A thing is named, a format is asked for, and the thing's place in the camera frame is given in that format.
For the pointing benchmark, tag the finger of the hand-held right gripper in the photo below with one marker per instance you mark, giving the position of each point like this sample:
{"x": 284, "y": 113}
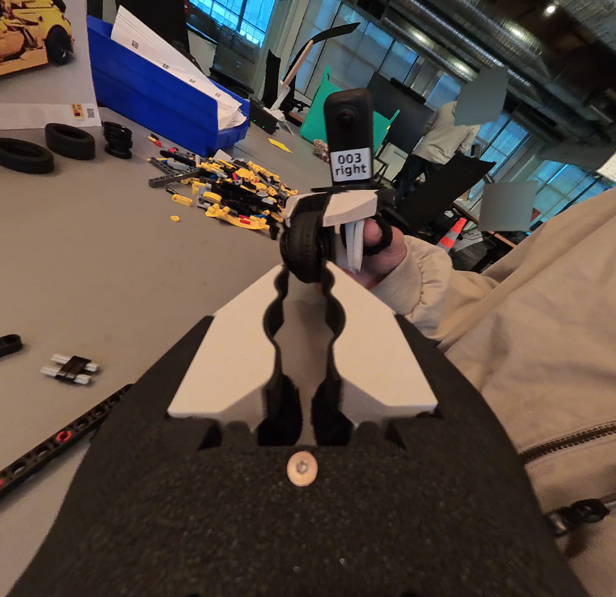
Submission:
{"x": 301, "y": 204}
{"x": 349, "y": 207}

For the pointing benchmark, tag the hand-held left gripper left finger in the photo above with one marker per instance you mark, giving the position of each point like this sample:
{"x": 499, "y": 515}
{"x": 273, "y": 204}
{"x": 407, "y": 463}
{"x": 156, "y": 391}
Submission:
{"x": 221, "y": 366}

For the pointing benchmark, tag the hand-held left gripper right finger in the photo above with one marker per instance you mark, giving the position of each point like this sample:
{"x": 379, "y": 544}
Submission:
{"x": 385, "y": 366}

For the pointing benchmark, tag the black toy wheel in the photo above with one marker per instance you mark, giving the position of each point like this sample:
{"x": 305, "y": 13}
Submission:
{"x": 9, "y": 160}
{"x": 118, "y": 142}
{"x": 301, "y": 250}
{"x": 57, "y": 142}

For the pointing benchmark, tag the pile of toy bricks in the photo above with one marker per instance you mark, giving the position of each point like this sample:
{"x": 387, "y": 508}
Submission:
{"x": 236, "y": 187}

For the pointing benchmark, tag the person's right forearm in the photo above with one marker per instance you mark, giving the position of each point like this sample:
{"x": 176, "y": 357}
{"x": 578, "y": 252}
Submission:
{"x": 433, "y": 289}

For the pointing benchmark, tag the wooden desk lamp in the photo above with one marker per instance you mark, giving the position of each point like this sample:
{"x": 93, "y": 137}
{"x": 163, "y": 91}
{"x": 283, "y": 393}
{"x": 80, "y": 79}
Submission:
{"x": 337, "y": 30}

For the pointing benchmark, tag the grey desk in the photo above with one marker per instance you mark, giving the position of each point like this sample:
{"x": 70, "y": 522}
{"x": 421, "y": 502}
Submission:
{"x": 96, "y": 269}

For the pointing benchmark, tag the person's right hand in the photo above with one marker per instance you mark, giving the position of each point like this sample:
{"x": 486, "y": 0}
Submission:
{"x": 385, "y": 265}

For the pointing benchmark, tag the brown wooden model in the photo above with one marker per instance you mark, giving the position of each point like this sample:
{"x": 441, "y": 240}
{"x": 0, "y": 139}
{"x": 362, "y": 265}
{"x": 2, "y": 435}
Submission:
{"x": 320, "y": 150}

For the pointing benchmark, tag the yellow flat triangle piece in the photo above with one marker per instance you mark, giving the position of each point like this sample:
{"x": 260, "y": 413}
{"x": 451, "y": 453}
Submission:
{"x": 280, "y": 145}

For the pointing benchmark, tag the black device green light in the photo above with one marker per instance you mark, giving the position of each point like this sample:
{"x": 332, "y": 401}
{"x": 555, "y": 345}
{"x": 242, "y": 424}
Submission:
{"x": 262, "y": 118}

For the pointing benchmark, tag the orange traffic cone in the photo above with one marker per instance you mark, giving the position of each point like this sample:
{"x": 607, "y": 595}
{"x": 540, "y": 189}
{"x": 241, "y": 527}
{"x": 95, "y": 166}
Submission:
{"x": 451, "y": 238}

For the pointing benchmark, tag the grey black axle connector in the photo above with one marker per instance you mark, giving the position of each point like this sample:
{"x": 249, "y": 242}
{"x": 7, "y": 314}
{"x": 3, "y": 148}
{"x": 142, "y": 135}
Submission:
{"x": 70, "y": 368}

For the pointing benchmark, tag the person's beige jacket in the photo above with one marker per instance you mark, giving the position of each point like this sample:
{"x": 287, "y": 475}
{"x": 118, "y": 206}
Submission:
{"x": 539, "y": 342}

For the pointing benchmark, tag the gridded glass window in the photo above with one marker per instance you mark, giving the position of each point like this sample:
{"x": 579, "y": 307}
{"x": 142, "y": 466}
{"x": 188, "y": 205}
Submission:
{"x": 231, "y": 5}

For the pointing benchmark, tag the black beam three red pins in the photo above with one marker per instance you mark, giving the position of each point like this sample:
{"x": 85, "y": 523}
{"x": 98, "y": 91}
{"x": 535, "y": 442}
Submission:
{"x": 57, "y": 440}

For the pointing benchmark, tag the blue plastic bin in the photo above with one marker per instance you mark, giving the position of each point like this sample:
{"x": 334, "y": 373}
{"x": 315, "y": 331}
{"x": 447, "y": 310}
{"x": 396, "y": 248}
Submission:
{"x": 144, "y": 101}

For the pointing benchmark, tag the folded white instruction sheets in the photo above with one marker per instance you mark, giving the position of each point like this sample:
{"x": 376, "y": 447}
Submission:
{"x": 154, "y": 53}

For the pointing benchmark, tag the black beam two red pins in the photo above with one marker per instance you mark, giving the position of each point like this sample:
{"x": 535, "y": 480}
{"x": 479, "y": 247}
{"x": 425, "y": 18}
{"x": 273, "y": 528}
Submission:
{"x": 9, "y": 345}

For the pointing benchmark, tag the black standing panel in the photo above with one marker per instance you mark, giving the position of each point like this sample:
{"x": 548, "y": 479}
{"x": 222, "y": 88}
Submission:
{"x": 154, "y": 5}

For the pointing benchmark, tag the ceiling spotlight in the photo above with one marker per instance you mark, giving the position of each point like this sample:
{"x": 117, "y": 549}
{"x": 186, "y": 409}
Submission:
{"x": 550, "y": 8}

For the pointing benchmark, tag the black jacket zipper pull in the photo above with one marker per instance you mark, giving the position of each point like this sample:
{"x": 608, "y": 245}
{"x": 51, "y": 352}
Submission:
{"x": 577, "y": 515}

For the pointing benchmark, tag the white booklet yellow car picture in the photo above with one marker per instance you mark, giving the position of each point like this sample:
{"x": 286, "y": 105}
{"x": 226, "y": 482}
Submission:
{"x": 38, "y": 86}

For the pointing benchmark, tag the black wall screen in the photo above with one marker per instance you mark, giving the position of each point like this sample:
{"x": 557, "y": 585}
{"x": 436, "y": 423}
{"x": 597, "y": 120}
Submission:
{"x": 409, "y": 120}

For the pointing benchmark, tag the silver ventilation duct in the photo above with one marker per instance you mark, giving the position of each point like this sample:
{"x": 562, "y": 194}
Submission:
{"x": 481, "y": 29}

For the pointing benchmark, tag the white paper wall sign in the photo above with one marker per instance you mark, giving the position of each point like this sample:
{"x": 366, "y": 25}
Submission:
{"x": 607, "y": 166}

